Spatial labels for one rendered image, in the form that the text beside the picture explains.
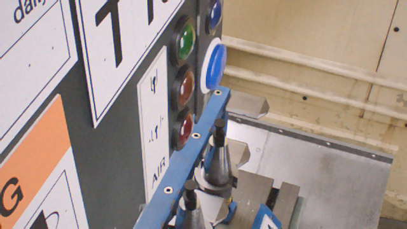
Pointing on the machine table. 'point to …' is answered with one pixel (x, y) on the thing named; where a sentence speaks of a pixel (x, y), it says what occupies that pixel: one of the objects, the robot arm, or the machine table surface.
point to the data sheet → (31, 58)
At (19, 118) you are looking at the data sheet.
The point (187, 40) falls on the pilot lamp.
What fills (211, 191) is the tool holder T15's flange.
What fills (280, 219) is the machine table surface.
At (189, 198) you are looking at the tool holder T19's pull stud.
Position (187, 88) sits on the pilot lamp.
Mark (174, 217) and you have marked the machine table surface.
